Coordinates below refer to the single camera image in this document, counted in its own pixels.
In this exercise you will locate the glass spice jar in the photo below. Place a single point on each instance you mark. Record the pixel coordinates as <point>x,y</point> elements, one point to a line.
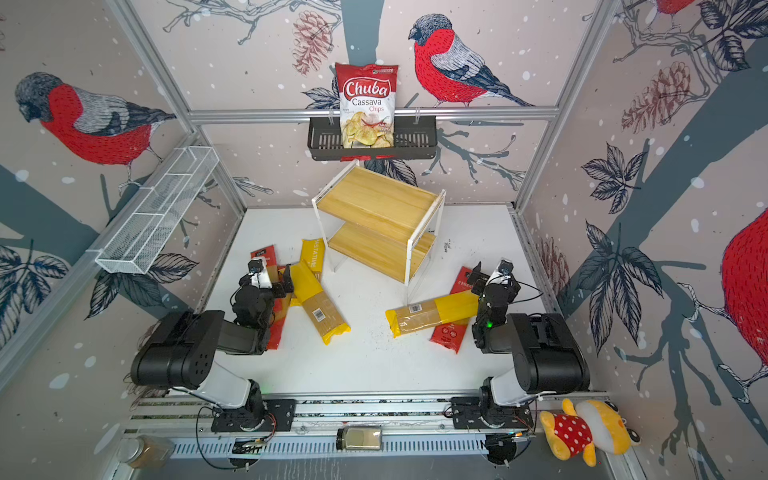
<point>145,452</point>

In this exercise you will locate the white mesh wall basket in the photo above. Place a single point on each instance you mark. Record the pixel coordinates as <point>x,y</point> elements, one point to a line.
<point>162,203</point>

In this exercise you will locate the Chuba cassava chips bag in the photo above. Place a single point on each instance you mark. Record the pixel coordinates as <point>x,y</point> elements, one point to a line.
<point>363,90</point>

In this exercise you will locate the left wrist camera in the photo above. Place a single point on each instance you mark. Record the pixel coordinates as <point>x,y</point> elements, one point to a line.
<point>259,276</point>

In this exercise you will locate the wooden two-tier shelf rack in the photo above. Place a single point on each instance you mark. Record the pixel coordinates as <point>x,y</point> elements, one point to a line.
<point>382,223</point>

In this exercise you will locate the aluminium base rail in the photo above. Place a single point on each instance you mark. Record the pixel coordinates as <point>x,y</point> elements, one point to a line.
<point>306,427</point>

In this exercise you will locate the red spaghetti box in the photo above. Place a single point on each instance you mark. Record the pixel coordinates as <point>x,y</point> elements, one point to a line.
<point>266,255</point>
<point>280,308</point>
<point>454,333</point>

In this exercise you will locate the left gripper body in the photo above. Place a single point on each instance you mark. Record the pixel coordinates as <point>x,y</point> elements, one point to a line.
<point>279,282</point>

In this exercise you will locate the small glass container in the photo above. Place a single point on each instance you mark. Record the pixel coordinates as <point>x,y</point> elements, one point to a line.
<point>359,438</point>

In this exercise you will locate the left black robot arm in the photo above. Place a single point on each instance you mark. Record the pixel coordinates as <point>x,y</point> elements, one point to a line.
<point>180,353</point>

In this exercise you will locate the horizontal aluminium frame bar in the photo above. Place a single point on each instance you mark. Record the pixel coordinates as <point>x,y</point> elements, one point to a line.
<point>210,117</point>

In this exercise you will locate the red spaghetti box far left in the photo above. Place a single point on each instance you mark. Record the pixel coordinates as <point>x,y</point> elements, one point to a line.
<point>266,255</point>

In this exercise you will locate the yellow plush toy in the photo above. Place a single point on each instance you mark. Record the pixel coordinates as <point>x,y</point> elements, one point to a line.
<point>585,427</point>

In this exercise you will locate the red spaghetti box right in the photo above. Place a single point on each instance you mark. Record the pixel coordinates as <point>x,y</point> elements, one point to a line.
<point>454,333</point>

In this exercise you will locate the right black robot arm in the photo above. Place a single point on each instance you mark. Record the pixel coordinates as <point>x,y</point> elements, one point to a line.
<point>544,354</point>

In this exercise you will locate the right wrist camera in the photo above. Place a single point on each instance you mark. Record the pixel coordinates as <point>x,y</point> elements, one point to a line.
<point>501,271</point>

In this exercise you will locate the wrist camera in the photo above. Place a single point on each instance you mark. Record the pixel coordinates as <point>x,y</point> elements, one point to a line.
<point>259,276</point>
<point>501,271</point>

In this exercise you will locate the yellow spaghetti bag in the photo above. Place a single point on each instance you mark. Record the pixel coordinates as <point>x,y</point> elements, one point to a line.
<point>324,315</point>
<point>313,255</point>
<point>431,313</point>

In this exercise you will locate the red spaghetti box inner left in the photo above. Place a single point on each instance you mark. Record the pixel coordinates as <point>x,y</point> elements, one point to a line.
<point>280,308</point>

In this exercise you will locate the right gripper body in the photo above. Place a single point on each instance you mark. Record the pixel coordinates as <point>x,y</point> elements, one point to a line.
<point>492,284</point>

